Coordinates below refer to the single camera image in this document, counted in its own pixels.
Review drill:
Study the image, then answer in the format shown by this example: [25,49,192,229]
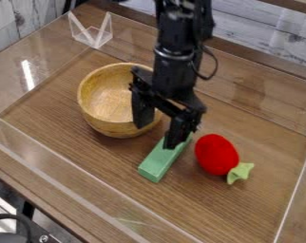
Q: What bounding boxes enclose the clear acrylic tray wall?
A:
[0,117,201,243]

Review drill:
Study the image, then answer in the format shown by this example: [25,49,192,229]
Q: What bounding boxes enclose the black table leg bracket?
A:
[15,200,73,243]

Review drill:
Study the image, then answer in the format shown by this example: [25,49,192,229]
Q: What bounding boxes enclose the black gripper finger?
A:
[163,111,198,150]
[130,87,154,129]

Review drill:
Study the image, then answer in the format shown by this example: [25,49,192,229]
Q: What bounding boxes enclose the clear acrylic corner bracket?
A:
[66,12,113,49]

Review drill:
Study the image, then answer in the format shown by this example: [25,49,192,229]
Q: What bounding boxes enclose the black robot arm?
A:
[129,0,216,149]

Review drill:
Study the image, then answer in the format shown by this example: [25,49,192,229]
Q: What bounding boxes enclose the light wooden bowl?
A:
[77,63,162,139]

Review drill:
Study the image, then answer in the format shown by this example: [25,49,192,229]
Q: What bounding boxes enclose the black cable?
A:
[0,213,33,243]

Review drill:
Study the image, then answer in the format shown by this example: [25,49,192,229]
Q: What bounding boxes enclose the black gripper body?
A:
[129,47,206,122]

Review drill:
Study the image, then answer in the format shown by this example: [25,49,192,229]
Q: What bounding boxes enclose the red plush strawberry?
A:
[193,134,254,185]

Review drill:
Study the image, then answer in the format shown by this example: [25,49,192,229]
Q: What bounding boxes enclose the green rectangular block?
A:
[138,135,192,183]

